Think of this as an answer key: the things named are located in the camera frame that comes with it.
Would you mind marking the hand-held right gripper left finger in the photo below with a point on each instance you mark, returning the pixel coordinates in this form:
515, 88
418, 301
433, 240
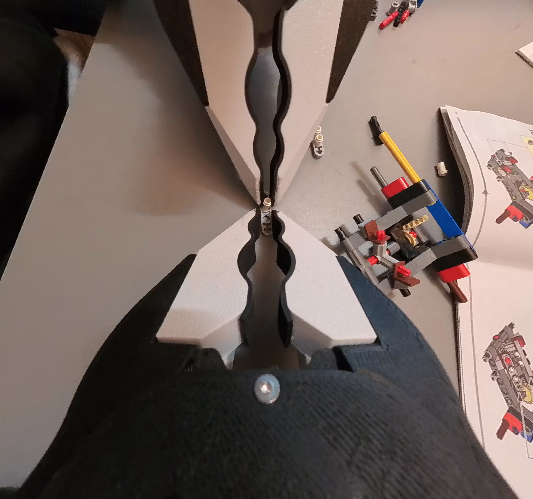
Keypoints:
200, 299

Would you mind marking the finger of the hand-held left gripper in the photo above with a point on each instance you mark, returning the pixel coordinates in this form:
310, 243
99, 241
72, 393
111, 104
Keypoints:
220, 70
310, 70

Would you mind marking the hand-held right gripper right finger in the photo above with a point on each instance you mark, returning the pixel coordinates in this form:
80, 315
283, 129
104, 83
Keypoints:
329, 299

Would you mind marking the grey thin lego liftarm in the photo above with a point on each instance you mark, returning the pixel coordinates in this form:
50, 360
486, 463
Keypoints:
318, 149
263, 225

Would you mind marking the white lego pin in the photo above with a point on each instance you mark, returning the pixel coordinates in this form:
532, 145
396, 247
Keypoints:
267, 203
442, 169

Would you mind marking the lego chassis assembly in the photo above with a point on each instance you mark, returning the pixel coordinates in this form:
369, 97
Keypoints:
437, 211

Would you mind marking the black lego pin connector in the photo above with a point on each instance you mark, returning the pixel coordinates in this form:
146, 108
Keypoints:
375, 128

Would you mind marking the open instruction booklet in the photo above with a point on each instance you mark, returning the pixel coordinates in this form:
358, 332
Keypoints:
499, 266

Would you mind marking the white printed sheet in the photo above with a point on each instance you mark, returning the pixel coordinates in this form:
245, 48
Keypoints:
526, 54

